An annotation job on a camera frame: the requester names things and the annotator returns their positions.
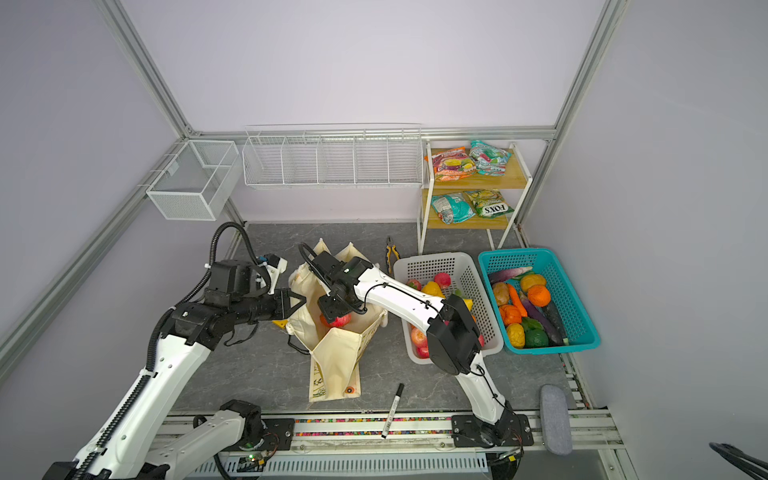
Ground white wire wall basket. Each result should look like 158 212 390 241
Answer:
242 123 424 188

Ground white mesh box basket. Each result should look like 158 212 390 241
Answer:
147 140 243 221

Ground teal plastic vegetable basket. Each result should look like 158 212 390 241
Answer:
478 248 601 355

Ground teal white snack bag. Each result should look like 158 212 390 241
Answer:
430 192 475 225

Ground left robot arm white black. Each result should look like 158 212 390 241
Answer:
44 222 306 479

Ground pink peach at back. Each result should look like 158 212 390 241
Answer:
433 272 452 288

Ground yellow black pliers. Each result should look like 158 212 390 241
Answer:
385 236 401 276

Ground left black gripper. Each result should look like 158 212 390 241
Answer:
232 288 307 325

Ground yellow pear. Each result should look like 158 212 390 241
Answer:
421 281 445 298

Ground green Fox's candy bag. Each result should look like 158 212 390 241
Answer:
464 189 513 219

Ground purple eggplant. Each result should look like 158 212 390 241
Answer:
521 295 564 346

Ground black marker pen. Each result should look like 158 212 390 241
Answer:
381 383 405 439

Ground cream floral tote bag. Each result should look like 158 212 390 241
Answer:
287 264 388 402

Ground pink red apple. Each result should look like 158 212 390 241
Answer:
328 314 351 328

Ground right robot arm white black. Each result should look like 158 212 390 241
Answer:
298 243 533 449

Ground grey wrist rest pad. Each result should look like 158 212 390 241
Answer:
540 384 573 456

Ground white plastic fruit basket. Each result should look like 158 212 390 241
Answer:
394 252 505 356

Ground teal pink snack bag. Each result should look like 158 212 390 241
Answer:
469 140 510 177

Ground white wooden two-tier shelf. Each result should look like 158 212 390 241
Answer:
417 140 534 254

